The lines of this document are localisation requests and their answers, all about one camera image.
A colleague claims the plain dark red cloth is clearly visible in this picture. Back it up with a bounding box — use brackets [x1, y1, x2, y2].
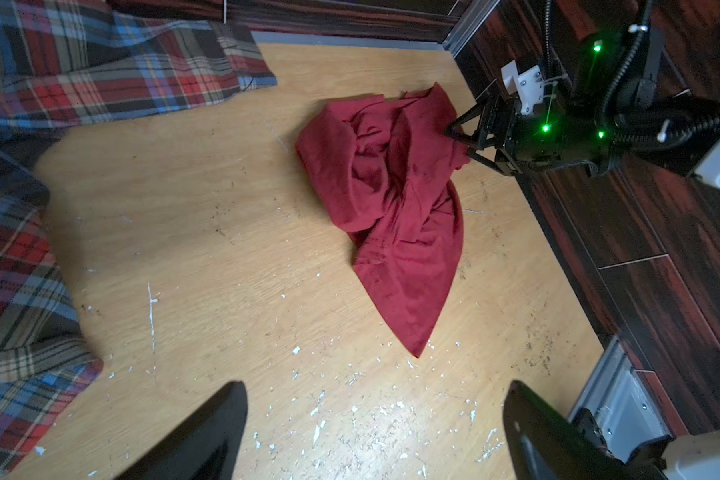
[295, 84, 469, 357]

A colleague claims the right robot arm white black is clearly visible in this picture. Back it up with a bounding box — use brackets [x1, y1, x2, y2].
[445, 1, 720, 190]

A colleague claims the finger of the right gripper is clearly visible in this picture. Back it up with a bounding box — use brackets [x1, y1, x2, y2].
[445, 100, 497, 141]
[467, 148, 519, 176]

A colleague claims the aluminium front rail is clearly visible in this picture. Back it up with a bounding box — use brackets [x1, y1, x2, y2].
[566, 335, 720, 480]

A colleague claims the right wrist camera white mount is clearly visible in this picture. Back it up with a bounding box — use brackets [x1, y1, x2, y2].
[501, 61, 545, 116]

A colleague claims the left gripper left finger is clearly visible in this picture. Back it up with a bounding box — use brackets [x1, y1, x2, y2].
[119, 381, 248, 480]

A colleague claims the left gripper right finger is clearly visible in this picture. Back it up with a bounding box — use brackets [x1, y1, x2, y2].
[503, 380, 629, 479]

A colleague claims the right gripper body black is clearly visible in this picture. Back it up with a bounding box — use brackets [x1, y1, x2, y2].
[485, 97, 612, 176]

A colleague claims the plaid flannel shirt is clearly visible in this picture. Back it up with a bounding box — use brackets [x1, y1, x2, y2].
[0, 0, 278, 475]

